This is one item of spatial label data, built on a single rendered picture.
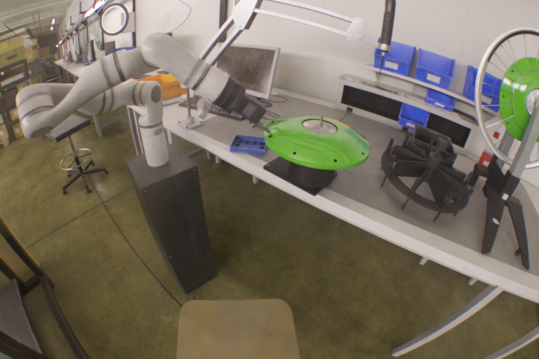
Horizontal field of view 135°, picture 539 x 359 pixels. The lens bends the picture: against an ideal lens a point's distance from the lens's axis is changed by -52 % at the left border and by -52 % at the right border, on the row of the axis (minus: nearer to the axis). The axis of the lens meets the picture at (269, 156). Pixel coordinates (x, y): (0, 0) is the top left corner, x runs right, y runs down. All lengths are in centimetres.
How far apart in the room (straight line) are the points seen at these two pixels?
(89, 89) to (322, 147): 54
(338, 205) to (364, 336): 102
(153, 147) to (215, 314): 61
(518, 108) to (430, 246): 58
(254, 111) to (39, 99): 49
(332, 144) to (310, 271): 114
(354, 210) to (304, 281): 95
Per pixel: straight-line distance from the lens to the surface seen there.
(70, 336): 153
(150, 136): 85
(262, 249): 164
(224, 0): 212
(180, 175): 88
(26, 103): 56
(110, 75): 50
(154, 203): 89
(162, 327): 146
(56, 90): 60
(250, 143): 89
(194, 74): 49
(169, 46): 49
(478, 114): 92
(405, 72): 126
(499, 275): 81
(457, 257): 72
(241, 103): 52
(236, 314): 76
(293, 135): 59
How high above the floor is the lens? 134
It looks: 31 degrees down
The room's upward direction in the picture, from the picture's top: 4 degrees clockwise
